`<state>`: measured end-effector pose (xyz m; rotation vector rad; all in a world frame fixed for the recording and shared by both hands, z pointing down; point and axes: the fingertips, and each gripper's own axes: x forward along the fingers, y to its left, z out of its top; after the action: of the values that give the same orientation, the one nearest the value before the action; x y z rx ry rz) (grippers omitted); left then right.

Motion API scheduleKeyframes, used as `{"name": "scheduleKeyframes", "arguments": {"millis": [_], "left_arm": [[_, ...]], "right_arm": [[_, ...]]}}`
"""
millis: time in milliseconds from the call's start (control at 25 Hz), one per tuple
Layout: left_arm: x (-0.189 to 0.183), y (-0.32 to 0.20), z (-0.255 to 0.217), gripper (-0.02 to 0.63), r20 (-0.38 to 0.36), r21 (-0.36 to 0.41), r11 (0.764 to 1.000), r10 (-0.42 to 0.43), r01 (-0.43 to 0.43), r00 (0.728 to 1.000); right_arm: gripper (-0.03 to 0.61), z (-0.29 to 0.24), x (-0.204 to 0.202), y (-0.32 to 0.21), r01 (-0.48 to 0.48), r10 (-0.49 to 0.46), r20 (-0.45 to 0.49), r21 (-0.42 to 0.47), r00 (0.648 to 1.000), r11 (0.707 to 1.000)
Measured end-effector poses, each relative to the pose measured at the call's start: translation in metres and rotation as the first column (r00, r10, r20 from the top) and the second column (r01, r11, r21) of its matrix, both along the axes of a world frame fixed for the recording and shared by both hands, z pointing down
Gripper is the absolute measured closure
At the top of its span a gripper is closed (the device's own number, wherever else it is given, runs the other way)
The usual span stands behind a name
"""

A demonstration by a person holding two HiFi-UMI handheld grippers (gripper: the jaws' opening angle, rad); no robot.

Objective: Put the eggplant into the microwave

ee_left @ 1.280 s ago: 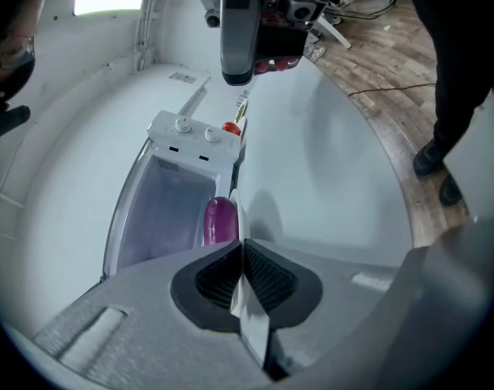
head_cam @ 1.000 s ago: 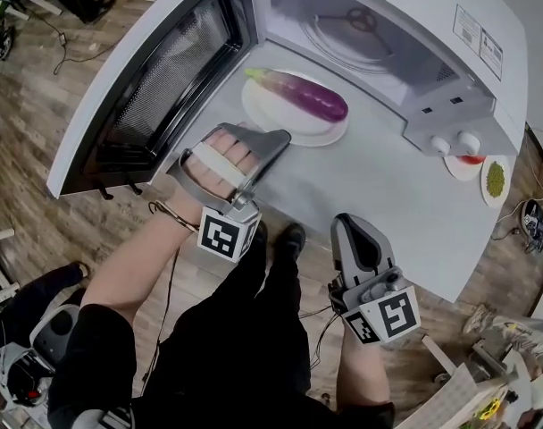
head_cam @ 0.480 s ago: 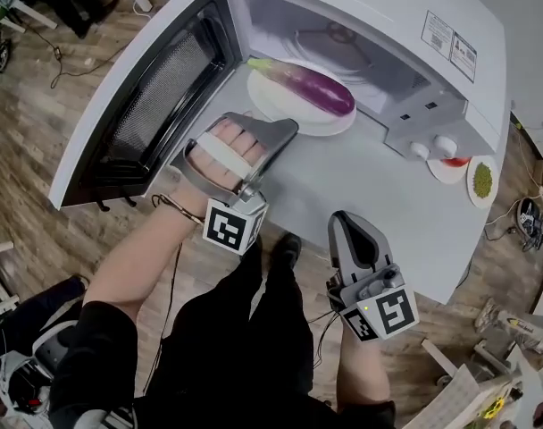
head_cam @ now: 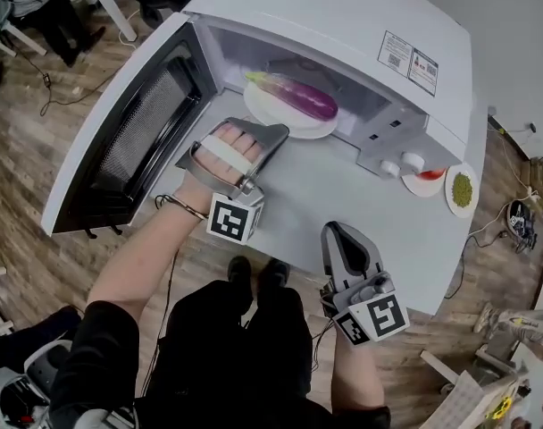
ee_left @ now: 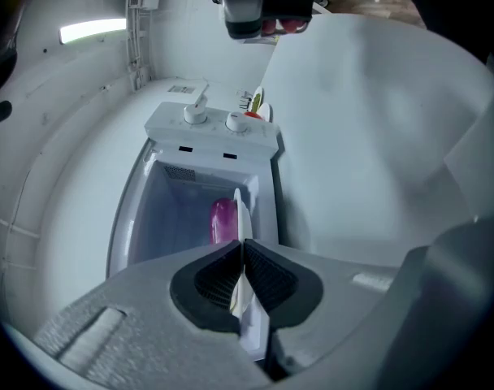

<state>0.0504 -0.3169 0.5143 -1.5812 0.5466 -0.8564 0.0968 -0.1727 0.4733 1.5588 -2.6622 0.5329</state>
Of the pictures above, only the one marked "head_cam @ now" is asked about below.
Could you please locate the checkered tablecloth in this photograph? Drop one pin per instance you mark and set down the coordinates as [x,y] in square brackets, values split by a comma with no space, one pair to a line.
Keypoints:
[468,400]

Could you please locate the person's black shoe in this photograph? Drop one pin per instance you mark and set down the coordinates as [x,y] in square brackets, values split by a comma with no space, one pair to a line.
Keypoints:
[240,275]
[275,274]

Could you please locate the white body-worn device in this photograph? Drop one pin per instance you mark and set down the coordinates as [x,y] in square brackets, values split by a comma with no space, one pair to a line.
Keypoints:
[106,418]

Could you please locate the purple eggplant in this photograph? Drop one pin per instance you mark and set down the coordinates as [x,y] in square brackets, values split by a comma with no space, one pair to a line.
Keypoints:
[298,96]

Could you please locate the person in black clothes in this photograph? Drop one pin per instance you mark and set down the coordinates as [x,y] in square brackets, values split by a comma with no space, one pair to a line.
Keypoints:
[236,355]

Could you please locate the white table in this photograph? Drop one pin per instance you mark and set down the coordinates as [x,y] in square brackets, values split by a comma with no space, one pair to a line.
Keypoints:
[307,204]

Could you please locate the wooden plank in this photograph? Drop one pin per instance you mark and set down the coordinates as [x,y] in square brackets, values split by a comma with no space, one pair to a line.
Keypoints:
[439,367]

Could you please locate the person's left forearm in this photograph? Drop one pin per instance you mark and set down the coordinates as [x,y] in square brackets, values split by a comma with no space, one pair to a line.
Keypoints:
[142,248]

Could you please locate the person's left hand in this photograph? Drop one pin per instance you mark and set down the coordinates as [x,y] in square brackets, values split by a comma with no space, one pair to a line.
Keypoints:
[236,139]

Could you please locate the red tomato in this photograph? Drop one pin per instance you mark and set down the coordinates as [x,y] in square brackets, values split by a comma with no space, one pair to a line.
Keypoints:
[432,174]

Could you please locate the person's right black shoe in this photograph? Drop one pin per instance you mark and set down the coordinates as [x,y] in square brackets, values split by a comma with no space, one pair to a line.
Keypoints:
[275,274]

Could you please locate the green beans pile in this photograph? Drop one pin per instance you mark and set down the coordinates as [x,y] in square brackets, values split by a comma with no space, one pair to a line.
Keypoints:
[462,188]

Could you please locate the yellow sunflowers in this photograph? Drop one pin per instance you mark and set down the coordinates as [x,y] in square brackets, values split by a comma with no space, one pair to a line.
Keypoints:
[501,409]

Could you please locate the white microwave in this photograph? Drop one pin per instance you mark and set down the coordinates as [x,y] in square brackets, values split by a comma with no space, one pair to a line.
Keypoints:
[325,20]

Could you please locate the white round plate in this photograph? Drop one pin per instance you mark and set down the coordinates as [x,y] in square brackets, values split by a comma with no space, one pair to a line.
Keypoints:
[461,210]
[271,114]
[421,188]

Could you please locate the person's right forearm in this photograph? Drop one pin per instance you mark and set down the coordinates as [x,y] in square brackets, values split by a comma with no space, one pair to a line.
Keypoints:
[356,373]

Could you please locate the person's left black shoe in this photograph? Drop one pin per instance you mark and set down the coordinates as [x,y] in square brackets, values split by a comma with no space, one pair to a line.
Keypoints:
[240,275]

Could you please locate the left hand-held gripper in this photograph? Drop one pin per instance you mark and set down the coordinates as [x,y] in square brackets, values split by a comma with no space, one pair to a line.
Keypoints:
[229,217]

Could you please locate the grey round device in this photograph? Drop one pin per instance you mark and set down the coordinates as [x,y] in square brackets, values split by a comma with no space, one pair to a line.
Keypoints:
[39,373]

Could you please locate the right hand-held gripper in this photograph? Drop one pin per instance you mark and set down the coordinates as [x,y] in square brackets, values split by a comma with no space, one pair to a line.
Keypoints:
[378,317]

